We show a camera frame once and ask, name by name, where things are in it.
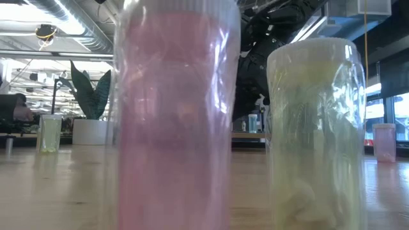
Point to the long ceiling light bar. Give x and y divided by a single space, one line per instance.
80 55

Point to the green snake plant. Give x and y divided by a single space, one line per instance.
91 99

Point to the black ceiling device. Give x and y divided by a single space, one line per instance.
45 32

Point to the black background screen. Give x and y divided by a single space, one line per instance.
7 108

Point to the corrugated silver air duct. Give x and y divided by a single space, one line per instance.
92 38

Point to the person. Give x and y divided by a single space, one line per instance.
22 111

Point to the red low object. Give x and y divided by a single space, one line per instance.
370 142

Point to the large silver air duct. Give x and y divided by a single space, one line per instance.
367 8

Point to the background wooden desk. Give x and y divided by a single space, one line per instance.
28 134

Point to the wooden shelf black frame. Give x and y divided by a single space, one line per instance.
247 135

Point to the white plant pot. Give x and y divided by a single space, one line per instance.
89 132

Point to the black curved pole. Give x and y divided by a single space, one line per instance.
54 105

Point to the pink medicine bottle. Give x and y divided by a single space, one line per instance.
384 143
175 127

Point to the small grey metal post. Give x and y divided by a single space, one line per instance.
9 145

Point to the green medicine bottle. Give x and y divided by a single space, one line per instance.
252 124

